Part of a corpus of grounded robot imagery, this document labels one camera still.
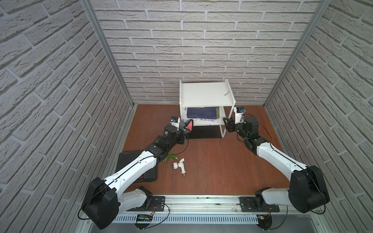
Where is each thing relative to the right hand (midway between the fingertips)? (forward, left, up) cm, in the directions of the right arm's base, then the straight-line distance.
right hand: (228, 117), depth 85 cm
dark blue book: (+6, +13, -1) cm, 14 cm away
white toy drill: (-19, +30, -20) cm, 41 cm away
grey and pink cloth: (-4, +25, -2) cm, 26 cm away
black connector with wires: (-50, -12, -25) cm, 58 cm away
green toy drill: (-25, +33, +7) cm, 42 cm away
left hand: (-4, +30, -1) cm, 30 cm away
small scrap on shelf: (+7, +2, +13) cm, 15 cm away
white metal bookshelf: (0, +14, +13) cm, 19 cm away
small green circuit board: (-45, +49, -22) cm, 70 cm away
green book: (+4, +5, -2) cm, 7 cm away
